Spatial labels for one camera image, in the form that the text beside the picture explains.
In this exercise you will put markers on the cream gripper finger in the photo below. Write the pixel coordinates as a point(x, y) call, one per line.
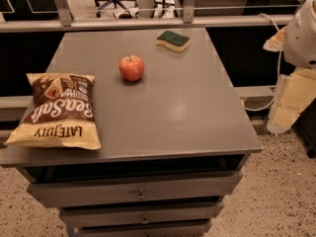
point(275, 43)
point(294, 93)

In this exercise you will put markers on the green and yellow sponge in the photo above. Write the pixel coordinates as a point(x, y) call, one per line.
point(173, 41)

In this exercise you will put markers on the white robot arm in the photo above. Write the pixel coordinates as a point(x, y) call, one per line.
point(299, 48)

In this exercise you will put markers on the red apple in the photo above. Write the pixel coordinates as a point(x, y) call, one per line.
point(131, 68)

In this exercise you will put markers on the grey drawer cabinet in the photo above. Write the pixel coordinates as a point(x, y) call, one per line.
point(182, 116)

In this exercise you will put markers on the black office chair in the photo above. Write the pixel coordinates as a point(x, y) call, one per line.
point(102, 4)

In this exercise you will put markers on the grey metal railing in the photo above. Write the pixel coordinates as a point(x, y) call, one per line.
point(21, 16)

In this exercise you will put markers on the brown yellow chips bag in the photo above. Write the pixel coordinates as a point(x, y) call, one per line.
point(63, 114)

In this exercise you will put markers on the middle drawer with knob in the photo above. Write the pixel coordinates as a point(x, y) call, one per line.
point(142, 214)

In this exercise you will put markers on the drawer with knob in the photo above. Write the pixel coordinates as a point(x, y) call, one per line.
point(142, 214)
point(148, 188)

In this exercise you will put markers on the bottom drawer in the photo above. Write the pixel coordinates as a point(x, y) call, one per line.
point(164, 229)

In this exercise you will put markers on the top drawer with knob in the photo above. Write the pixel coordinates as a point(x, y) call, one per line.
point(148, 188)

